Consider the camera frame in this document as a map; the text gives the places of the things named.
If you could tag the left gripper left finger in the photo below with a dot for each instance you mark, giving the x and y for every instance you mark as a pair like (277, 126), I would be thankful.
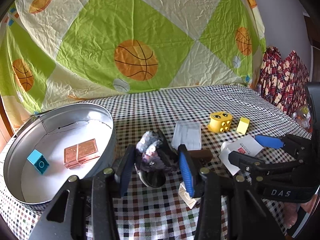
(123, 173)

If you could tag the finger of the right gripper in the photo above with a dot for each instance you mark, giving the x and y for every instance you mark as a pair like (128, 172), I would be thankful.
(260, 168)
(297, 147)

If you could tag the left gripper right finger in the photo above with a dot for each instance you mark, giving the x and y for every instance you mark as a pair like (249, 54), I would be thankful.
(189, 172)

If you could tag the white cardboard box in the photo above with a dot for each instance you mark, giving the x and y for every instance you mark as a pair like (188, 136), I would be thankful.
(245, 145)

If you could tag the white toy block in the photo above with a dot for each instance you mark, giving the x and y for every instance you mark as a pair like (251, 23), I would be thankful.
(184, 195)

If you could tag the small yellow block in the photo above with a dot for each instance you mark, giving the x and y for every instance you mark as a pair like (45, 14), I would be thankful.
(243, 125)

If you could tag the clear plastic box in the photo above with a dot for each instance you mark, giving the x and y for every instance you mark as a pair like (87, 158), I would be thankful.
(187, 133)

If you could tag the copper rectangular box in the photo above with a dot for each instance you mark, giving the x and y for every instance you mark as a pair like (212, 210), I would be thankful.
(80, 154)

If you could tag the yellow face toy block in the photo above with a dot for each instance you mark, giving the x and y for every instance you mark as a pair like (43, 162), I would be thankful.
(220, 122)

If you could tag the round metal tin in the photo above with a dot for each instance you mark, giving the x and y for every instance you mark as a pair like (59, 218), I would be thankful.
(50, 134)

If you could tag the blue toy block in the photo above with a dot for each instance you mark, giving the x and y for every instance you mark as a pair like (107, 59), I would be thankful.
(38, 161)

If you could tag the right hand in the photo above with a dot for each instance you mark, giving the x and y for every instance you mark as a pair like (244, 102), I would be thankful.
(291, 211)

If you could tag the checkered tablecloth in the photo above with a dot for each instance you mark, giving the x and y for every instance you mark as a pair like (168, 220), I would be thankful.
(145, 213)

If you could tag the red plaid bear cloth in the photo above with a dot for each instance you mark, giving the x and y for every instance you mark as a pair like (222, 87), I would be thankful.
(282, 80)

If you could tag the wooden door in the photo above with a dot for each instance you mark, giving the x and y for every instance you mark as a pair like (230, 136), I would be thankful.
(5, 126)

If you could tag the basketball pattern sheet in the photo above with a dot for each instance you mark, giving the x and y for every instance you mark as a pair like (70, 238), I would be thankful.
(56, 52)

